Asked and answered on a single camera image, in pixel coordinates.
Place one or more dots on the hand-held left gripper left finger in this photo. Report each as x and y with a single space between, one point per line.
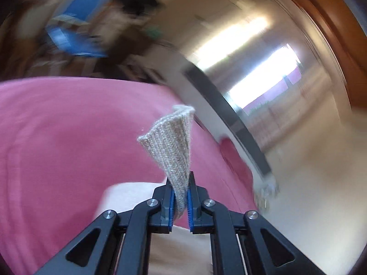
171 206

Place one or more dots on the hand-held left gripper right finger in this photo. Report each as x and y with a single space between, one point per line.
189 212

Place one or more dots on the beige knit sweater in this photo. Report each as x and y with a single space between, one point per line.
172 149

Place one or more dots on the dark pink pillow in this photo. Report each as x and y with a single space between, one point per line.
235 160

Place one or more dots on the cluttered bedside table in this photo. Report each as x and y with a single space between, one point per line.
266 192

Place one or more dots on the grey and white headboard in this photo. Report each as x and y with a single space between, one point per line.
229 114

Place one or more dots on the pink bed blanket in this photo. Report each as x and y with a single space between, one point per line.
71 134

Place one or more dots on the window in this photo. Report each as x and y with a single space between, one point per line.
266 71

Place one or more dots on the green box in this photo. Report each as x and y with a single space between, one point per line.
153 32

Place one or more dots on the wooden desk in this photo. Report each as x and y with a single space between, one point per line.
114 25

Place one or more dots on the blue chair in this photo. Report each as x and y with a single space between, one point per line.
77 3

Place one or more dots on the brown wooden door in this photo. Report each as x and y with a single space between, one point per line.
329 20

